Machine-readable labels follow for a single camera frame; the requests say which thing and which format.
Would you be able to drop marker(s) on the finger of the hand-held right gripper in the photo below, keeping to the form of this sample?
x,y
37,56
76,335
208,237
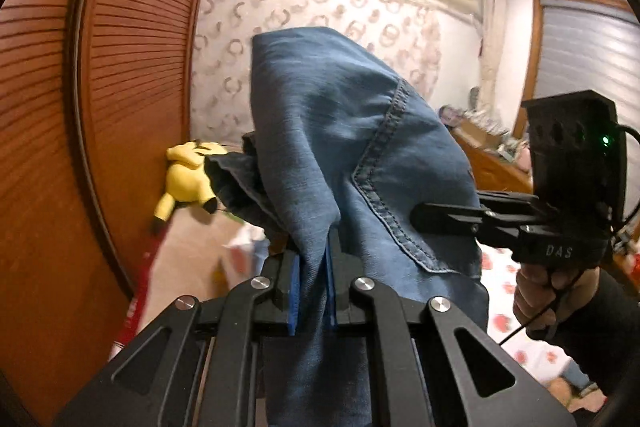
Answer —
x,y
440,213
505,198

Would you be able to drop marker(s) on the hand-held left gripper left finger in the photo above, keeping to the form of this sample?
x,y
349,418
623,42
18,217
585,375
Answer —
x,y
295,297

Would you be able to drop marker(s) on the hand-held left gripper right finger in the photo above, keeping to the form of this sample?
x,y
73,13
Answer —
x,y
330,297

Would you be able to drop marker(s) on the light blue denim pants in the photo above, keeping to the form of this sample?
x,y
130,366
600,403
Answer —
x,y
325,132

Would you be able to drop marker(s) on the person's right forearm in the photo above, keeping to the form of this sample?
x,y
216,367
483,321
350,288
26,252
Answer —
x,y
600,332

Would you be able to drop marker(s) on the person's right hand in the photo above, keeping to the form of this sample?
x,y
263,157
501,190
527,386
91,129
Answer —
x,y
540,302

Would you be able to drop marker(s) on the open cardboard box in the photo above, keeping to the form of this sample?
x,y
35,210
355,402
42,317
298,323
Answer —
x,y
475,134

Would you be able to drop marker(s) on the pile of colourful bags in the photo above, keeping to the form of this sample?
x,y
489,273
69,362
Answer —
x,y
450,116

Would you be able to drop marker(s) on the grey window blind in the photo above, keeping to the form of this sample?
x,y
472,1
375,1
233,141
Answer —
x,y
585,52

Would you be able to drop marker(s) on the small round fan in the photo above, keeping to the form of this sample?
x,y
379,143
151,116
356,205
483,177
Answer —
x,y
475,96

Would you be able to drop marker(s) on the tied beige curtain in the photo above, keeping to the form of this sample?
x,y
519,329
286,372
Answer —
x,y
492,57

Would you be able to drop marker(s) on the yellow plush toy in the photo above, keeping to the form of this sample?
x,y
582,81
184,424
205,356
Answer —
x,y
187,177

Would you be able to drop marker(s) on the red floral cloth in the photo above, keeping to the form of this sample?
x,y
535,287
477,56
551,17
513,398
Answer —
x,y
132,307

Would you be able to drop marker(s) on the circle-patterned curtain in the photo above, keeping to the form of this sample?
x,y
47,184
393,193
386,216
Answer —
x,y
220,57

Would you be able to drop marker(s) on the brown louvered wardrobe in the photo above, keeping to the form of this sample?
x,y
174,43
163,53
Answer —
x,y
125,82

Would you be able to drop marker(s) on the wooden window frame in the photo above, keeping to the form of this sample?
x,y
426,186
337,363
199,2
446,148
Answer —
x,y
529,57

